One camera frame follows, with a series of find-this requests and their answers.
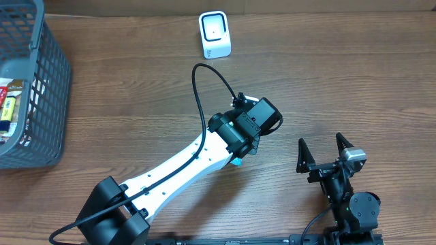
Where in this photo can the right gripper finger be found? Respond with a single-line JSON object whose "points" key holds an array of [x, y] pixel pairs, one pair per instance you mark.
{"points": [[305, 159], [342, 143]]}

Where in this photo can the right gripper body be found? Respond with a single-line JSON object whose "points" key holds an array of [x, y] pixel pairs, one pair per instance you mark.
{"points": [[320, 171]]}

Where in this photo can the white barcode scanner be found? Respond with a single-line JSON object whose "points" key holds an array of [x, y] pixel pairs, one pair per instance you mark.
{"points": [[215, 34]]}

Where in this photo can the red item in basket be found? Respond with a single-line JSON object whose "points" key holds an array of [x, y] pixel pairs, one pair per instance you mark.
{"points": [[3, 95]]}

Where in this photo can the grey plastic mesh basket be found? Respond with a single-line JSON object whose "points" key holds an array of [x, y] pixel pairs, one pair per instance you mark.
{"points": [[30, 53]]}

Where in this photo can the teal snack packet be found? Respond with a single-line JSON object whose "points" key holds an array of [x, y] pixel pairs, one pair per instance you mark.
{"points": [[237, 162]]}

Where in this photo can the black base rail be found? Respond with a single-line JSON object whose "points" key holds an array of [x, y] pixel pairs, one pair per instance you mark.
{"points": [[294, 239]]}

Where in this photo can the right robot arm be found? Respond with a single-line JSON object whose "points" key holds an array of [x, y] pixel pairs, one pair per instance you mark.
{"points": [[355, 214]]}

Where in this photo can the yellow black item in basket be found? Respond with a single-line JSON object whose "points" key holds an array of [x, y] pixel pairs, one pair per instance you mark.
{"points": [[7, 114]]}

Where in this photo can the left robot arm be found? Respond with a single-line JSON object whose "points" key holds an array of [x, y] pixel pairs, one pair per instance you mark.
{"points": [[122, 213]]}

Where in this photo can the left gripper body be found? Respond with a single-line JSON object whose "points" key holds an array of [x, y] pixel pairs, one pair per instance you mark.
{"points": [[254, 141]]}

